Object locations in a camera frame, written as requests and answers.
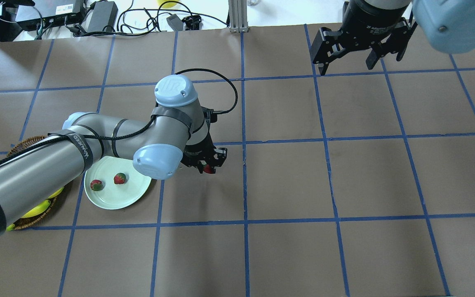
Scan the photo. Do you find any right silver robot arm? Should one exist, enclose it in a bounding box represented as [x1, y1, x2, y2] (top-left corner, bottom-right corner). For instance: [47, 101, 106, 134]
[331, 0, 475, 70]

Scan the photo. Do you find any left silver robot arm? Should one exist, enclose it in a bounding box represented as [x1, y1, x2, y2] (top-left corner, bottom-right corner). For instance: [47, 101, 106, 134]
[0, 74, 227, 235]

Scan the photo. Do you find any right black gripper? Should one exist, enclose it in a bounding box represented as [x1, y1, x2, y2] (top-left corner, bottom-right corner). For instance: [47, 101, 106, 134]
[338, 0, 417, 70]

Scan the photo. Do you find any light green plate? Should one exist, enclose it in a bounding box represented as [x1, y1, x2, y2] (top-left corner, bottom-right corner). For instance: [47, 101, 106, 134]
[84, 156, 152, 210]

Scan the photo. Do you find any red strawberry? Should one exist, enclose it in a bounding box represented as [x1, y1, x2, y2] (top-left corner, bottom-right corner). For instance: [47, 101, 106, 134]
[90, 180, 104, 191]
[113, 172, 127, 185]
[203, 164, 215, 174]

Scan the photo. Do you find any yellow banana bunch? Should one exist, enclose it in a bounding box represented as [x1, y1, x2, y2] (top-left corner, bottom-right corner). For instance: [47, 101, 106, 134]
[6, 187, 64, 231]

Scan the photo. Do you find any brown wicker basket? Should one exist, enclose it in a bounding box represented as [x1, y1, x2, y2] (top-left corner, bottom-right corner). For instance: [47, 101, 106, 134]
[6, 135, 64, 231]

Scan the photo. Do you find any black power adapter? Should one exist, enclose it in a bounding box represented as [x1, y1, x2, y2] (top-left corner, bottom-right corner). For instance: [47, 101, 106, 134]
[86, 0, 118, 33]

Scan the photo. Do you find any aluminium frame post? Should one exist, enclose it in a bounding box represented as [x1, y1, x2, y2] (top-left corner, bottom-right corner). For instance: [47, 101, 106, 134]
[228, 0, 249, 33]

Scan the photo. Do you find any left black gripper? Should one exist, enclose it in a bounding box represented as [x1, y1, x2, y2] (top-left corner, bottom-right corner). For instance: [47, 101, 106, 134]
[181, 132, 215, 174]

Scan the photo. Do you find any yellow tape roll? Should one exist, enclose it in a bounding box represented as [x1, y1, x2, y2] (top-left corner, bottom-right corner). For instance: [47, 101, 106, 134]
[156, 0, 180, 9]

